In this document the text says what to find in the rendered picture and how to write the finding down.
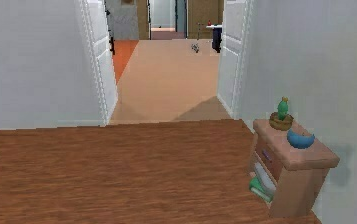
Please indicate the green book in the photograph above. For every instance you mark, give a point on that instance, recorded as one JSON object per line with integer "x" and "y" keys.
{"x": 258, "y": 187}

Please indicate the blue crescent bowl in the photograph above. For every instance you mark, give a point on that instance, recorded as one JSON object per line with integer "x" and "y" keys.
{"x": 299, "y": 140}

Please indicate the light wood bedside table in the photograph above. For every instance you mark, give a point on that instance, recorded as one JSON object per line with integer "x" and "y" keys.
{"x": 299, "y": 180}

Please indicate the dark table with white top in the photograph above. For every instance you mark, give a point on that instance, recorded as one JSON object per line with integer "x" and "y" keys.
{"x": 216, "y": 36}

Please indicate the small grey floor object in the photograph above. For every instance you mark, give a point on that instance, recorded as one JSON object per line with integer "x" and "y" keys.
{"x": 195, "y": 48}

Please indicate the white room door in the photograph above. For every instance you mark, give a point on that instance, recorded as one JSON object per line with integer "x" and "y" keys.
{"x": 101, "y": 63}
{"x": 231, "y": 60}

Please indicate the green cactus in brown pot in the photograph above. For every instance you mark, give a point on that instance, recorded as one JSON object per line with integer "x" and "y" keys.
{"x": 281, "y": 116}

